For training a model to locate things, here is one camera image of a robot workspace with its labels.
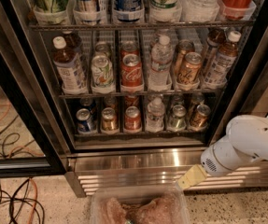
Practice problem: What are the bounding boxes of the middle wire shelf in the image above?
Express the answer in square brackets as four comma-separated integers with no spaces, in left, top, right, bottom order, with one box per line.
[59,89,221,99]

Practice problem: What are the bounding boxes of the glass fridge door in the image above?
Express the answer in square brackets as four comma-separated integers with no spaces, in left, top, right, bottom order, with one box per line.
[239,35,268,119]
[0,30,65,178]

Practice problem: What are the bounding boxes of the gold can bottom rear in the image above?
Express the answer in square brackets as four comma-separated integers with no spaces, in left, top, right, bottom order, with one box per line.
[104,96,118,110]

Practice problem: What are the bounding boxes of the tea bottle middle right front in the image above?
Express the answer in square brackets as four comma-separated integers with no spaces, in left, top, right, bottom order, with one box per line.
[204,31,241,85]

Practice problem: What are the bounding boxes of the tea bottle middle left rear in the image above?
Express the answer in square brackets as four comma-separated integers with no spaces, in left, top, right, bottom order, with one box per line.
[63,31,85,63]

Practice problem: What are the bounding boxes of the red cola can middle front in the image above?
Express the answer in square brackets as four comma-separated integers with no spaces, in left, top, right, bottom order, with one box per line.
[121,54,142,87]

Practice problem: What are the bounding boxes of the gold can bottom front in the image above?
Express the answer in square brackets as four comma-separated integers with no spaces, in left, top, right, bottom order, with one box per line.
[101,107,119,131]

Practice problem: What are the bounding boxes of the blue can bottom front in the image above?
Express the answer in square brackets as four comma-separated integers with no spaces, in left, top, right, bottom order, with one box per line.
[76,108,96,133]

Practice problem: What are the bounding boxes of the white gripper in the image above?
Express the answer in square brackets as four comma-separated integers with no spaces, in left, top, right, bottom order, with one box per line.
[177,135,246,190]

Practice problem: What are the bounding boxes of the water bottle bottom shelf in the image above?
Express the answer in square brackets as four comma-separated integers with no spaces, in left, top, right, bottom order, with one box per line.
[146,97,165,133]

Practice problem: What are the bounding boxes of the red cola can middle rear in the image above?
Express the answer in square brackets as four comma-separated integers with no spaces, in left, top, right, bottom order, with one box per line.
[120,41,139,58]

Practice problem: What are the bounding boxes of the clear plastic container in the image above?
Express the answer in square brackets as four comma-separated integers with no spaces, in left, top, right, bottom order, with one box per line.
[90,185,190,224]

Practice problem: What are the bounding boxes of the white green can middle front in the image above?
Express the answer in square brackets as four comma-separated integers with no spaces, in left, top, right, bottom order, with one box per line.
[92,55,114,87]

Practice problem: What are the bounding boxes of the top wire shelf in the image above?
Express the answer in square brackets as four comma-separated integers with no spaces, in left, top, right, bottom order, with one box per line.
[30,20,254,32]

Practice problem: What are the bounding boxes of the water bottle middle rear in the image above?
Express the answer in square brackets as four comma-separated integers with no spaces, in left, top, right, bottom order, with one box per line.
[149,29,169,48]

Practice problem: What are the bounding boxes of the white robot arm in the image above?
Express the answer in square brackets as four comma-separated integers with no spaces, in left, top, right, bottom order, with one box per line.
[176,115,268,190]

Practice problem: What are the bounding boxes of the water bottle middle front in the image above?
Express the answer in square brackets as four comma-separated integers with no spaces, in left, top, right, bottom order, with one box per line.
[148,35,174,86]

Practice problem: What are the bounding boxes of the orange can bottom shelf rear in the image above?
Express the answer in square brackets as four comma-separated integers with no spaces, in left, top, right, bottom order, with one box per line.
[188,92,205,117]

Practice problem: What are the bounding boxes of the left glass fridge door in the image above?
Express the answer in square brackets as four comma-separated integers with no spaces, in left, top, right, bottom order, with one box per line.
[0,30,65,178]

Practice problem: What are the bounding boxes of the tea bottle middle right rear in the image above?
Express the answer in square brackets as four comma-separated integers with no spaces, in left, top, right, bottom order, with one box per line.
[201,28,226,76]

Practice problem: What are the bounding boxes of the water bottle shelf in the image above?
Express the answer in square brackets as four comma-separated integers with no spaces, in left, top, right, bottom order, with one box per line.
[146,97,165,133]
[184,0,219,22]

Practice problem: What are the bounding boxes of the water bottle top shelf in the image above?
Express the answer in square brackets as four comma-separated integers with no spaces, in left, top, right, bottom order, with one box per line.
[184,0,219,22]

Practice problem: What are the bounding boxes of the silver green can bottom front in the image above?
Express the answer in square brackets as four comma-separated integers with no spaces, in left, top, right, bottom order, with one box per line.
[167,105,186,131]

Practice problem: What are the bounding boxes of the orange can middle rear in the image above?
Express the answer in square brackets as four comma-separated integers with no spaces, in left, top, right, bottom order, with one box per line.
[174,39,195,75]

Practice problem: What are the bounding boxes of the orange cable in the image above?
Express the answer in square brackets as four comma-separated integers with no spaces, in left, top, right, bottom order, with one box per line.
[26,177,39,224]

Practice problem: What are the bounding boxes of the fridge bottom vent grille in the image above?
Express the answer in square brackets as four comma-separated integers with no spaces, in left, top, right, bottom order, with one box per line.
[64,161,268,198]

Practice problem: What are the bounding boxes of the white green can middle rear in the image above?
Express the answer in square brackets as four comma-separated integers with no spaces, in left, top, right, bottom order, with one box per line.
[94,41,111,58]

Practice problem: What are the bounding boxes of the gold can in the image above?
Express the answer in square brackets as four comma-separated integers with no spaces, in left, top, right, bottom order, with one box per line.
[101,107,119,131]
[104,96,118,110]

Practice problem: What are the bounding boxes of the wire shelf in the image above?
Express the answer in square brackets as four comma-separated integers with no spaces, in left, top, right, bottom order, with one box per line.
[30,20,254,32]
[59,89,221,99]

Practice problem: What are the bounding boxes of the red can bottom front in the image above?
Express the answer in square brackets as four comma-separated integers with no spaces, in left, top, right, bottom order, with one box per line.
[124,106,141,131]

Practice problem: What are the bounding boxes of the blue can bottom rear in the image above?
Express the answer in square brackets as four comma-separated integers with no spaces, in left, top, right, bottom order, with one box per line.
[79,98,97,115]

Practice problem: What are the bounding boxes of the tea bottle middle left front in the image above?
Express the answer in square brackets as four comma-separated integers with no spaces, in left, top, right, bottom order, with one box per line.
[52,36,86,94]

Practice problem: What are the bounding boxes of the orange can middle front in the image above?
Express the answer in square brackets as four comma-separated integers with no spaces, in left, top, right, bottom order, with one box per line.
[176,52,202,84]

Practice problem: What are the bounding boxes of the black cables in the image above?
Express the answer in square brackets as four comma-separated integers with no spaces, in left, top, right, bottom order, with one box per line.
[0,178,46,224]

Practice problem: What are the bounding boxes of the orange can shelf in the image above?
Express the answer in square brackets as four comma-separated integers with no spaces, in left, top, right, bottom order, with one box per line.
[189,105,211,130]
[188,92,205,117]

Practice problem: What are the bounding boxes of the red can bottom rear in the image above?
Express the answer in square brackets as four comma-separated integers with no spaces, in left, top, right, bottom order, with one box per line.
[124,95,139,108]

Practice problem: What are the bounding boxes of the tea bottle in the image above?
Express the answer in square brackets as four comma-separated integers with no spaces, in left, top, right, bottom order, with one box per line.
[204,31,241,85]
[201,28,226,76]
[63,31,85,63]
[52,36,86,94]

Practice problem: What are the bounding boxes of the silver green can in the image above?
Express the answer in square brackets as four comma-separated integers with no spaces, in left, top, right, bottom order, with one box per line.
[167,105,186,131]
[170,94,184,108]

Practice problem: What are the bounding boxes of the orange can bottom shelf front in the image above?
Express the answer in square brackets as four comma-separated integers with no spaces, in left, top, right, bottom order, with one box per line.
[189,105,211,130]

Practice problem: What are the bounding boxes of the right glass fridge door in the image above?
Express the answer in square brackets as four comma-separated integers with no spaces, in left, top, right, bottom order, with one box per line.
[239,35,268,119]

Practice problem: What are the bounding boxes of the silver green can bottom rear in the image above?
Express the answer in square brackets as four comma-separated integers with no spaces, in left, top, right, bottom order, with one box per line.
[170,94,184,108]

